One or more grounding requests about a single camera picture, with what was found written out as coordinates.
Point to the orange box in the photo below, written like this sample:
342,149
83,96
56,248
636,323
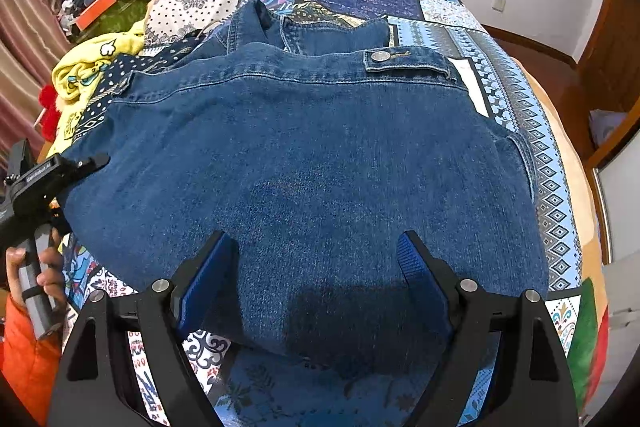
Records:
95,12

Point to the orange bed sheet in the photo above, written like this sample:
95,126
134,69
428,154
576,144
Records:
565,147

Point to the brown wooden door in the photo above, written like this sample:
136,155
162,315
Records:
610,47

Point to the red plush toy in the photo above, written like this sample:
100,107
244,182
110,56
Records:
49,112

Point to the person's left hand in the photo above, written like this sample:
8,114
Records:
51,279

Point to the green patterned cloth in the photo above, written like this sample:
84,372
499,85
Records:
120,14

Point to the striped red curtain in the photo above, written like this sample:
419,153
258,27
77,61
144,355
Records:
25,32

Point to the white wall socket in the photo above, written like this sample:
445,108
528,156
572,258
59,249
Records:
498,3

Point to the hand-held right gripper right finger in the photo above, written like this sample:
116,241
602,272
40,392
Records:
425,279

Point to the yellow cartoon blanket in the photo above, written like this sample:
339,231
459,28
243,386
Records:
85,72

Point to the light bag on floor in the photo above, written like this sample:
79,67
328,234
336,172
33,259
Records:
606,126

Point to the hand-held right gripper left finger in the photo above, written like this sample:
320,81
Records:
207,279

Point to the person's left forearm orange sleeve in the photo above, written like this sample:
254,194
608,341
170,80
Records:
25,357

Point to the green and red cloth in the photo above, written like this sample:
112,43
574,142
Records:
587,342

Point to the blue denim jacket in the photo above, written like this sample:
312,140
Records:
310,157

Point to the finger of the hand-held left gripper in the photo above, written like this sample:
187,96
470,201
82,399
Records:
92,162

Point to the navy polka dot cloth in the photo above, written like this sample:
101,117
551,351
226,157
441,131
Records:
120,69

